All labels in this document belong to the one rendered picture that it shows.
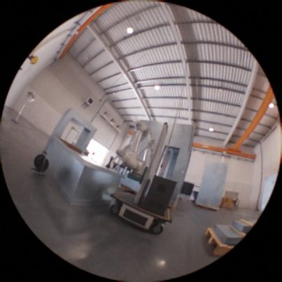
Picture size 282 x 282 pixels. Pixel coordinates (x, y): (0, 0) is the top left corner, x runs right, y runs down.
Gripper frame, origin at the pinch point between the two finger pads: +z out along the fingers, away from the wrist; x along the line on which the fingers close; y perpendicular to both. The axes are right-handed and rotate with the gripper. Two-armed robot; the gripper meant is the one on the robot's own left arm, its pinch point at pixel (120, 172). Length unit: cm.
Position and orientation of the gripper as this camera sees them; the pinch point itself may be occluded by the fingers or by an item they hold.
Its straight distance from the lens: 171.6
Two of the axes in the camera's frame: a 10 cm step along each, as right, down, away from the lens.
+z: -3.7, 8.7, -3.2
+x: -2.5, -4.3, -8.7
